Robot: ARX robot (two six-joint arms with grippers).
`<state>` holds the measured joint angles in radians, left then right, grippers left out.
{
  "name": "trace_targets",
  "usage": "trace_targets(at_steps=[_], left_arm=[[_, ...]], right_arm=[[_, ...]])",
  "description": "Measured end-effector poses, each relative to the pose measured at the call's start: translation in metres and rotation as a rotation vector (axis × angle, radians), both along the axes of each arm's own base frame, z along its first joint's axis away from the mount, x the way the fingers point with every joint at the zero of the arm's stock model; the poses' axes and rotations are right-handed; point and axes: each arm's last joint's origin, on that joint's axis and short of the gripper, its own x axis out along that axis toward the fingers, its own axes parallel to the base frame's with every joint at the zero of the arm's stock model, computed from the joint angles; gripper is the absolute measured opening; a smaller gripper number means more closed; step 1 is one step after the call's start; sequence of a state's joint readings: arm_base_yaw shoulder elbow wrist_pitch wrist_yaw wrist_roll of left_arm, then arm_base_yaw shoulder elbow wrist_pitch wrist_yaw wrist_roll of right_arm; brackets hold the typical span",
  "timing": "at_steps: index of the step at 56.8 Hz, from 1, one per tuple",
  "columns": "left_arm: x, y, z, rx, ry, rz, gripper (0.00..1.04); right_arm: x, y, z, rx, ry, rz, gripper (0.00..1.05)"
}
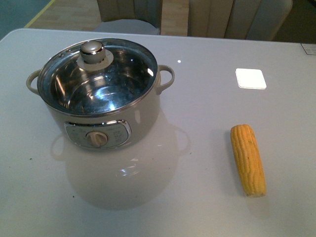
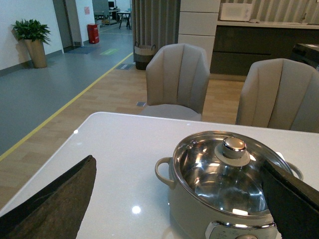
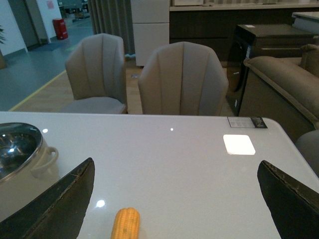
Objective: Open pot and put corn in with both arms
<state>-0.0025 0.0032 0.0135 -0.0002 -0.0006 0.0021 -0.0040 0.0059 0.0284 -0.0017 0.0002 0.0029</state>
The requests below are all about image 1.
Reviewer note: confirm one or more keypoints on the left beige dining chair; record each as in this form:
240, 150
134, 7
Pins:
130, 16

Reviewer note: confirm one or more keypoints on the right beige dining chair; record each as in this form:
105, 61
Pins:
237, 19

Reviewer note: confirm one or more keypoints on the yellow corn cob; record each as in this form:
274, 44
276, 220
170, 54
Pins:
248, 161

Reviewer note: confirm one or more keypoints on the glass pot lid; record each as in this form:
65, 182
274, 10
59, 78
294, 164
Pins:
97, 77

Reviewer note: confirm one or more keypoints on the table label sticker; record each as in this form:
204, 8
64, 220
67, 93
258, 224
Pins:
309, 49

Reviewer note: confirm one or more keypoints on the beige dining chair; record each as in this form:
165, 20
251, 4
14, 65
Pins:
237, 19
130, 16

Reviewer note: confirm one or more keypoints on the cream electric cooking pot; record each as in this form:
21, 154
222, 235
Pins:
115, 129

